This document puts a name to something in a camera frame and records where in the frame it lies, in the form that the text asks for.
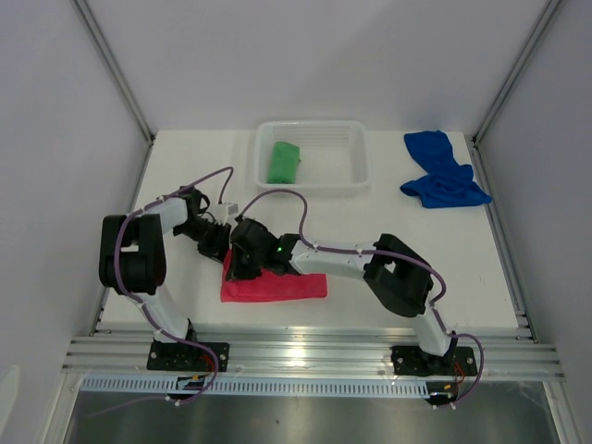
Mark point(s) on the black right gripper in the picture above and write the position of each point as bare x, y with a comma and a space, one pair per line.
236, 270

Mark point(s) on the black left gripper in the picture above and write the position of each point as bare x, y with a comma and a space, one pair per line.
220, 245

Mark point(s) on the pink microfiber towel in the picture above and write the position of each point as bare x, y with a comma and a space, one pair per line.
271, 288

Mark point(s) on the green microfiber towel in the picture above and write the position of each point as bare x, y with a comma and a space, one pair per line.
284, 162

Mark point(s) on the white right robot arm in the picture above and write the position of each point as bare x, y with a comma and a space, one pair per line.
400, 279

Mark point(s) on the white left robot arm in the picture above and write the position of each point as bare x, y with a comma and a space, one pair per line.
133, 262

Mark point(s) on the white plastic basket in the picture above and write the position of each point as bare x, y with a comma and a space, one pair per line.
334, 156

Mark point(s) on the blue microfiber towel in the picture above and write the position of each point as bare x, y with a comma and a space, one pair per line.
446, 183

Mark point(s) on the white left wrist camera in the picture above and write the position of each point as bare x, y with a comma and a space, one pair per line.
225, 213

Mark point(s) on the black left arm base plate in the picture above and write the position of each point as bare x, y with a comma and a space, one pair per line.
170, 355

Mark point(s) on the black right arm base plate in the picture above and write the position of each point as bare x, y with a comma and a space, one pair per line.
410, 360

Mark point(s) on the white slotted cable duct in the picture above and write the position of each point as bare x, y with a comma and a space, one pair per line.
258, 386

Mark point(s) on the aluminium frame post left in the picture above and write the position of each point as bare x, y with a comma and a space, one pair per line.
92, 27

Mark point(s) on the aluminium frame post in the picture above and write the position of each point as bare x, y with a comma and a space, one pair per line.
92, 27
525, 55

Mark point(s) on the aluminium front rail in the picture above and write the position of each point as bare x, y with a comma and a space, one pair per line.
310, 352

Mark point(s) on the aluminium frame post right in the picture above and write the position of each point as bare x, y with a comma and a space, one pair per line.
525, 55

